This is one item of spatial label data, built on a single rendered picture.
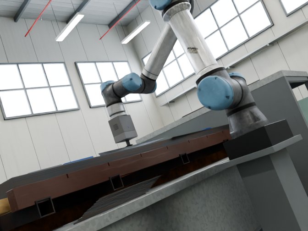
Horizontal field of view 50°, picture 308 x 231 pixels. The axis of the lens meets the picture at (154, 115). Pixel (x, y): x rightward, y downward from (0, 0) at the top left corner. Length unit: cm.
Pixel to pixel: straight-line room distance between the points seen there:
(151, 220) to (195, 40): 66
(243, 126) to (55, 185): 67
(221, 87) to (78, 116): 1063
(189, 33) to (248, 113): 36
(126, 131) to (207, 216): 50
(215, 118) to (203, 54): 120
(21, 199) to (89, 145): 1049
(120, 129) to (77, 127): 1009
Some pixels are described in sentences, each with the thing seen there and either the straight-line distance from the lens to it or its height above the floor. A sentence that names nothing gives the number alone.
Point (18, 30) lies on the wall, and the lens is 1230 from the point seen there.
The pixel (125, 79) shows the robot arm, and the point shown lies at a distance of 139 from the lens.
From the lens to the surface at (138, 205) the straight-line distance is 98.
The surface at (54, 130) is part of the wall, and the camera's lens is 1106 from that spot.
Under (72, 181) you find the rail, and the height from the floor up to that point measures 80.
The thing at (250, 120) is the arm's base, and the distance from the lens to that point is 125.
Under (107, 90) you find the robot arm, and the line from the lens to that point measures 145.
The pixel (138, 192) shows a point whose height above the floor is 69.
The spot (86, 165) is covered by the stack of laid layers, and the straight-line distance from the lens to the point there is 121.
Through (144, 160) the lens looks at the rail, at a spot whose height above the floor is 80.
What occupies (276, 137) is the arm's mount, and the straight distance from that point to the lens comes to 124.
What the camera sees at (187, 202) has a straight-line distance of 142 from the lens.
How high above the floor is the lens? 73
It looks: 10 degrees up
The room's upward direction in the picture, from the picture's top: 21 degrees counter-clockwise
